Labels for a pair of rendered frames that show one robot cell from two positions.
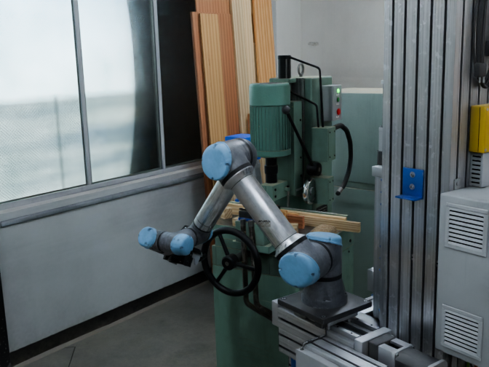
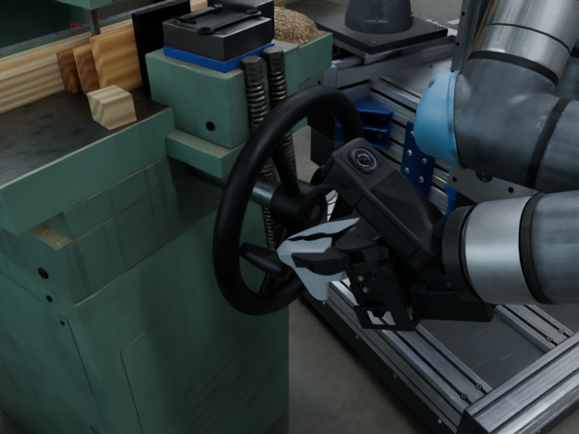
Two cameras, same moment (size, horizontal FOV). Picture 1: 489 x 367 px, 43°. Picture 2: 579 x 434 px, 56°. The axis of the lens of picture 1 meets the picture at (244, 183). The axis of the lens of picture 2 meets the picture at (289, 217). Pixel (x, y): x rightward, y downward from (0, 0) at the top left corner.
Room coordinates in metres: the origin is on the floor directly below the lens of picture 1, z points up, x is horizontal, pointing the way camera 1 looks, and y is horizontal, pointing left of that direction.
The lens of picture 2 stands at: (2.34, 0.61, 1.19)
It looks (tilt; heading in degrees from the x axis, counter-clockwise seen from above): 36 degrees down; 273
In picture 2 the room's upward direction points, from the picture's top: straight up
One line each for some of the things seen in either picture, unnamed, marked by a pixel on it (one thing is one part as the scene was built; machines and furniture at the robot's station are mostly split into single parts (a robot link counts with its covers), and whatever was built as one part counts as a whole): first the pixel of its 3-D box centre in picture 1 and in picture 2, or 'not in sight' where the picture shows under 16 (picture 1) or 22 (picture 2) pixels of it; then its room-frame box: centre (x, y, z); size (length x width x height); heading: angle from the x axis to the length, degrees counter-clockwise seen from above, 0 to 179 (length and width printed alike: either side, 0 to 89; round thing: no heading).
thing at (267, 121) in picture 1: (270, 119); not in sight; (2.65, -0.12, 1.35); 0.18 x 0.18 x 0.31
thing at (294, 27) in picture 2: (323, 229); (277, 20); (2.41, -0.32, 0.92); 0.14 x 0.09 x 0.04; 147
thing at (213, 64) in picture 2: (258, 212); (226, 25); (2.46, -0.05, 0.99); 0.13 x 0.11 x 0.06; 57
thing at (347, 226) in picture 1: (296, 219); (166, 35); (2.58, -0.22, 0.92); 0.58 x 0.02 x 0.04; 57
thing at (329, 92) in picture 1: (331, 103); not in sight; (2.84, -0.41, 1.40); 0.10 x 0.06 x 0.16; 147
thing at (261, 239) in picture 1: (257, 229); (226, 83); (2.46, -0.05, 0.92); 0.15 x 0.13 x 0.09; 57
